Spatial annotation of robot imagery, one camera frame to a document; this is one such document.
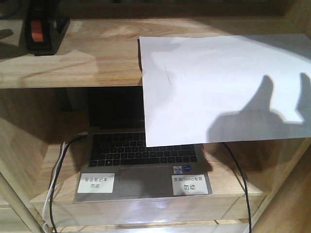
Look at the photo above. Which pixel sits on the white paper sheet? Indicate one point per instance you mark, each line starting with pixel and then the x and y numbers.
pixel 226 88

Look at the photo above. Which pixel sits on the black stapler with orange button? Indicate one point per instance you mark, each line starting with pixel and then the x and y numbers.
pixel 44 28

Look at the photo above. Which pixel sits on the silver laptop black keyboard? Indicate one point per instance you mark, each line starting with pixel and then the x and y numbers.
pixel 116 144

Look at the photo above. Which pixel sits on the white label sticker right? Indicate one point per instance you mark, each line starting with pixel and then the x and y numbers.
pixel 189 185

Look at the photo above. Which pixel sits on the white label sticker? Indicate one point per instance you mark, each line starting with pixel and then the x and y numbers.
pixel 96 183
pixel 189 185

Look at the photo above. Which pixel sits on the white label sticker left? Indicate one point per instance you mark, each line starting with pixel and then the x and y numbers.
pixel 96 183

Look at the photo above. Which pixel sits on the wooden shelf unit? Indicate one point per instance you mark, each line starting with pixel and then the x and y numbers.
pixel 100 48

